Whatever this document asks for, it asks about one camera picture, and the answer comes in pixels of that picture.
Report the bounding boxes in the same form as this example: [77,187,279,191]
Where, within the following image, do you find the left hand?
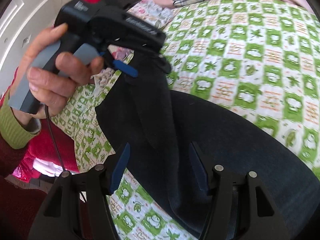
[9,23,104,116]

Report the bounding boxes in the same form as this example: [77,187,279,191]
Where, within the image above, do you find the dark navy fleece pants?
[95,55,319,239]

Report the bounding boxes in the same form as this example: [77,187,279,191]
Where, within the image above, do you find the white panelled door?
[1,0,70,83]

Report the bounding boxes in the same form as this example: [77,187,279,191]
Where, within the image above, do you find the green white checkered bedsheet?
[52,0,319,239]

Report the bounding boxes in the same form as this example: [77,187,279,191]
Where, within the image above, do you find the floral ruffled pillow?
[93,0,175,88]

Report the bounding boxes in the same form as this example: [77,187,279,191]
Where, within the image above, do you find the left forearm green cuff sleeve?
[0,89,42,178]

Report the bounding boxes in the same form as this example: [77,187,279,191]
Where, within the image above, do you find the red garment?
[0,0,113,183]

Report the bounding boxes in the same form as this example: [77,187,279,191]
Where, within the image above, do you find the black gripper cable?
[44,104,87,203]

